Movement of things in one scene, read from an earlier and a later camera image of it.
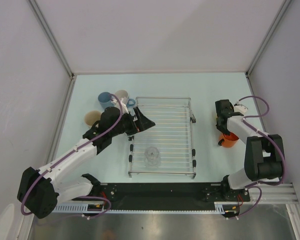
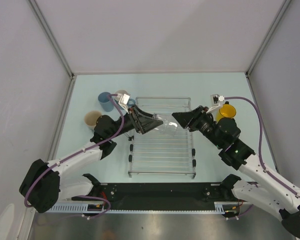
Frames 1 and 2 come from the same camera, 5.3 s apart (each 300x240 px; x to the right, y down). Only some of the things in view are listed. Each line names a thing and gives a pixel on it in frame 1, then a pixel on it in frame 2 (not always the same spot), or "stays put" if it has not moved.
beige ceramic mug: [91, 117] stays put
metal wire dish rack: [166, 148] stays put
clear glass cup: [152, 157] to [169, 127]
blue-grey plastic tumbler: [105, 98] stays put
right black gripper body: [222, 128] to [201, 123]
